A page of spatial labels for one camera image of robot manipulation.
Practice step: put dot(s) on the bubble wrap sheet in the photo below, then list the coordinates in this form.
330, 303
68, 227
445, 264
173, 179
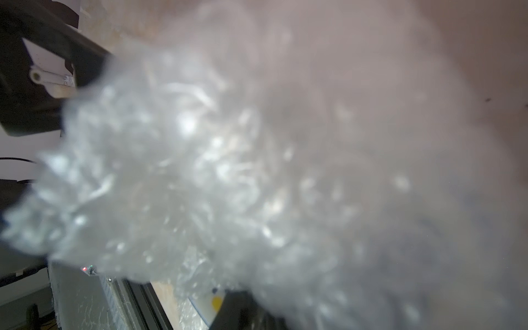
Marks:
351, 164

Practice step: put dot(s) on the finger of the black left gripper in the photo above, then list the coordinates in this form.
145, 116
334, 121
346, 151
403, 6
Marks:
31, 97

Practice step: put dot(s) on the blue yellow patterned bowl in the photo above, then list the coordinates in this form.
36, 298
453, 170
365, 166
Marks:
209, 304

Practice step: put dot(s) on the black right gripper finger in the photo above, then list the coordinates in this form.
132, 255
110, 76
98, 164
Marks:
240, 311

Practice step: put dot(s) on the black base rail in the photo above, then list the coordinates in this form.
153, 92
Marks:
136, 306

